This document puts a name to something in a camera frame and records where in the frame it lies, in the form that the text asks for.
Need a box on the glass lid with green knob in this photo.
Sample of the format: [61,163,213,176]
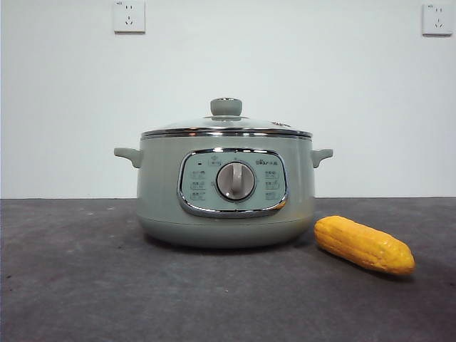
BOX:
[140,97,313,140]

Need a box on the yellow corn cob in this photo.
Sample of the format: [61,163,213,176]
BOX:
[313,215,416,276]

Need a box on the pale green electric cooking pot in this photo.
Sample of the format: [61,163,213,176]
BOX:
[113,134,334,249]

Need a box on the white wall socket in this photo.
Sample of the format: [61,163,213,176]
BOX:
[422,3,453,36]
[113,0,147,35]

